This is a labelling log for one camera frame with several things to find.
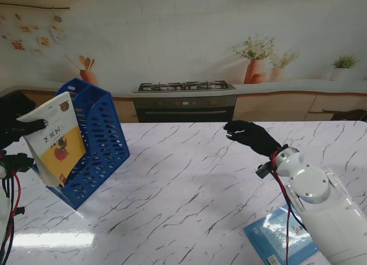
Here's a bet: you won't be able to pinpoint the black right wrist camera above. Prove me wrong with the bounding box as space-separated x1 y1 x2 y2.
256 163 273 179

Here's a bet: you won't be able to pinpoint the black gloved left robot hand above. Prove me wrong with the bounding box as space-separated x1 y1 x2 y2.
0 90 49 150

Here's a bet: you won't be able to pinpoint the right arm red black cables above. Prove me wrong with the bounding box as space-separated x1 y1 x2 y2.
271 150 302 265

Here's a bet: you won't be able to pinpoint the yellow and white book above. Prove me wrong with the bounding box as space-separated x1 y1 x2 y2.
16 91 87 188

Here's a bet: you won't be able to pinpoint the plant in pale pink vase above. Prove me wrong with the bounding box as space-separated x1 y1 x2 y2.
269 48 300 82

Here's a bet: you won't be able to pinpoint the light blue book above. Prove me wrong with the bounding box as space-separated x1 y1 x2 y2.
243 209 321 265

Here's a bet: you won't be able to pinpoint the plant in terracotta vase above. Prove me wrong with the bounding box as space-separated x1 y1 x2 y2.
232 34 276 84

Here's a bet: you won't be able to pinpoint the arm red black cables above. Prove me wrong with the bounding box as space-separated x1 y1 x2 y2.
271 150 302 265
0 150 25 260

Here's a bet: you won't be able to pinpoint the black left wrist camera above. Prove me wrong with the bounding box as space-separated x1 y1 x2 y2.
0 152 34 174

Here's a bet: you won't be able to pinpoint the dark built-in oven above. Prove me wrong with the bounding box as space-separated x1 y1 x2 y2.
133 95 238 123

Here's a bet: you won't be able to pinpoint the blue perforated plastic file rack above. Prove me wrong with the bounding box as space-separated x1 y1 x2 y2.
31 77 131 211

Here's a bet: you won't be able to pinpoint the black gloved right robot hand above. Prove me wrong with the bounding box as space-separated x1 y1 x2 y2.
222 120 283 157

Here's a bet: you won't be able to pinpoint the left arm red black cables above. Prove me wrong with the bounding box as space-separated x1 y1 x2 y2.
0 150 25 260

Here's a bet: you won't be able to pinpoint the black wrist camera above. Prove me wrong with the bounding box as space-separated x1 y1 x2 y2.
256 163 273 179
0 152 34 174

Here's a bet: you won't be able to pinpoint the gas stove hob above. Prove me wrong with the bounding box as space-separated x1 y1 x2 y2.
132 80 237 93

